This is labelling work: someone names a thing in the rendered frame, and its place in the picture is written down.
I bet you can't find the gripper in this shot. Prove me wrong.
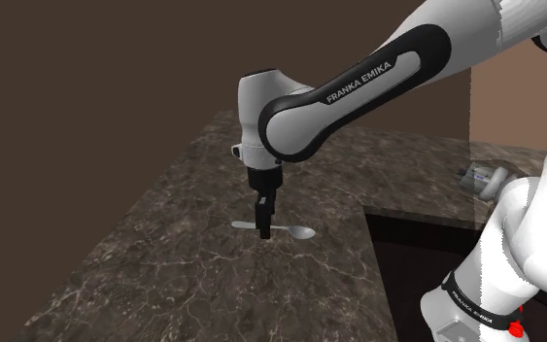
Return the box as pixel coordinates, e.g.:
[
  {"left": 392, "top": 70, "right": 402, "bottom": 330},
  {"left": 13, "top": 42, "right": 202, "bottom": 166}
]
[{"left": 246, "top": 162, "right": 284, "bottom": 240}]

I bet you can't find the grey cylinder with curved handle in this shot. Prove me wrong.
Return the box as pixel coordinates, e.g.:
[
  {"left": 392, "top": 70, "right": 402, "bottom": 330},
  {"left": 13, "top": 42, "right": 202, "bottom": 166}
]
[{"left": 458, "top": 161, "right": 511, "bottom": 203}]

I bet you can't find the silver metal spoon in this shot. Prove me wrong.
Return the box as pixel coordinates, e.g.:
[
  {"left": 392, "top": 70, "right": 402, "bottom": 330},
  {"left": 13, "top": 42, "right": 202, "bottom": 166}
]
[{"left": 230, "top": 220, "right": 317, "bottom": 240}]

